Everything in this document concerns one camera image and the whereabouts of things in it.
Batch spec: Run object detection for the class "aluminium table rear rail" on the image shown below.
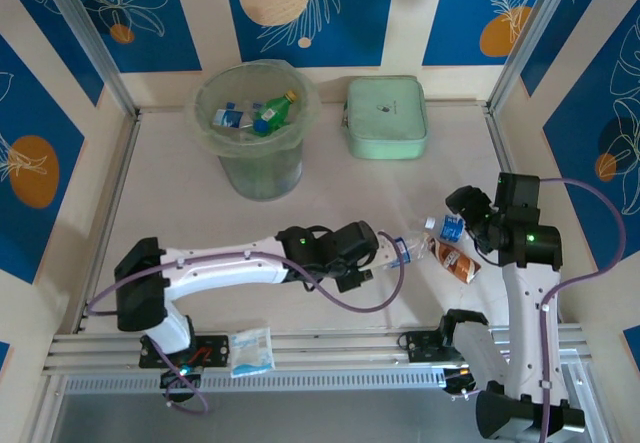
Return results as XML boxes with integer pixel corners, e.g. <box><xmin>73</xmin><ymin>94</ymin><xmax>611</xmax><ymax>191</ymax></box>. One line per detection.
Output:
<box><xmin>134</xmin><ymin>100</ymin><xmax>494</xmax><ymax>114</ymax></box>

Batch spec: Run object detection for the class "green bottle yellow cap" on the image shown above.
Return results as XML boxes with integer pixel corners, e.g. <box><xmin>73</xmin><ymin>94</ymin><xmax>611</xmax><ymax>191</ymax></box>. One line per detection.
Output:
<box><xmin>254</xmin><ymin>90</ymin><xmax>300</xmax><ymax>132</ymax></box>

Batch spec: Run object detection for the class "grey slotted cable duct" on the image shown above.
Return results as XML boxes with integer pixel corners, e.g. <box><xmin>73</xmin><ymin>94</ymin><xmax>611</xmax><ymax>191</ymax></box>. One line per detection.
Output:
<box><xmin>62</xmin><ymin>373</ymin><xmax>449</xmax><ymax>395</ymax></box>

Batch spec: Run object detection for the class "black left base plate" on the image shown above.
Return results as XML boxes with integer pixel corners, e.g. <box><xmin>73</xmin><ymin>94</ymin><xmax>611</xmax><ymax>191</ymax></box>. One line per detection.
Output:
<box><xmin>138</xmin><ymin>335</ymin><xmax>232</xmax><ymax>369</ymax></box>

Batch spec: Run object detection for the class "blue label blue-cap bottle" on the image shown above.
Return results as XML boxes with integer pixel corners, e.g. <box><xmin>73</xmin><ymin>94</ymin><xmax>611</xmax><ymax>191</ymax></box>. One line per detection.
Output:
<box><xmin>210</xmin><ymin>101</ymin><xmax>270</xmax><ymax>137</ymax></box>
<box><xmin>392</xmin><ymin>232</ymin><xmax>432</xmax><ymax>268</ymax></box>

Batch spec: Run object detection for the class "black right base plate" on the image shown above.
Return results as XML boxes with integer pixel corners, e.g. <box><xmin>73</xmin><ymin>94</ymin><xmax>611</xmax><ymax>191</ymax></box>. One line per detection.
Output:
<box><xmin>403</xmin><ymin>330</ymin><xmax>451</xmax><ymax>364</ymax></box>

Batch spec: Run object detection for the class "aluminium frame post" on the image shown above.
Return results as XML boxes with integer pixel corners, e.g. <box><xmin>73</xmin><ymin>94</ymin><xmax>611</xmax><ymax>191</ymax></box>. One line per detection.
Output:
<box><xmin>34</xmin><ymin>0</ymin><xmax>141</xmax><ymax>119</ymax></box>
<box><xmin>487</xmin><ymin>0</ymin><xmax>584</xmax><ymax>114</ymax></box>

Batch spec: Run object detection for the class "green translucent lined bin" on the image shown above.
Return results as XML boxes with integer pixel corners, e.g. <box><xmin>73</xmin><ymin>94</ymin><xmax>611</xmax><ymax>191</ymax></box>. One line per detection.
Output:
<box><xmin>184</xmin><ymin>58</ymin><xmax>321</xmax><ymax>202</ymax></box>

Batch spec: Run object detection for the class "orange snack wrapper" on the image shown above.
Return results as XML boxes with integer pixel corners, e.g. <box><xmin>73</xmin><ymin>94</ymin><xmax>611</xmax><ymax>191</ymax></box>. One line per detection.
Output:
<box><xmin>424</xmin><ymin>235</ymin><xmax>483</xmax><ymax>285</ymax></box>

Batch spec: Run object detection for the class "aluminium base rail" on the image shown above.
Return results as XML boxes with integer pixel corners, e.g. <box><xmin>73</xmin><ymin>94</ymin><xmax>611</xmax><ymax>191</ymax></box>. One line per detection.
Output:
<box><xmin>42</xmin><ymin>325</ymin><xmax>586</xmax><ymax>378</ymax></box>

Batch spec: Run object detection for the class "blue label white-cap bottle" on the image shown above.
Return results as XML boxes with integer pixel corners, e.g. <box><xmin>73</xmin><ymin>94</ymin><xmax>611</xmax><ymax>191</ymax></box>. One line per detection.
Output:
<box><xmin>423</xmin><ymin>214</ymin><xmax>469</xmax><ymax>243</ymax></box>

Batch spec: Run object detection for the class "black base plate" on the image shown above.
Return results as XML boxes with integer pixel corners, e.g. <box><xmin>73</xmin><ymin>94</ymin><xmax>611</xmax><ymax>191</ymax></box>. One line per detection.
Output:
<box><xmin>403</xmin><ymin>330</ymin><xmax>451</xmax><ymax>364</ymax></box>
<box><xmin>138</xmin><ymin>335</ymin><xmax>232</xmax><ymax>369</ymax></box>

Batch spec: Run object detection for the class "mint green zip pouch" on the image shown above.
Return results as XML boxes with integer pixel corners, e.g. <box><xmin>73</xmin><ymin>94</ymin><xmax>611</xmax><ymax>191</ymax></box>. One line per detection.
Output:
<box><xmin>342</xmin><ymin>75</ymin><xmax>429</xmax><ymax>160</ymax></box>

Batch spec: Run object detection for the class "white blue tissue packet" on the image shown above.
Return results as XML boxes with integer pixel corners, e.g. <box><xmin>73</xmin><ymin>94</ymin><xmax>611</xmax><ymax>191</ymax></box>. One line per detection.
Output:
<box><xmin>228</xmin><ymin>326</ymin><xmax>277</xmax><ymax>378</ymax></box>

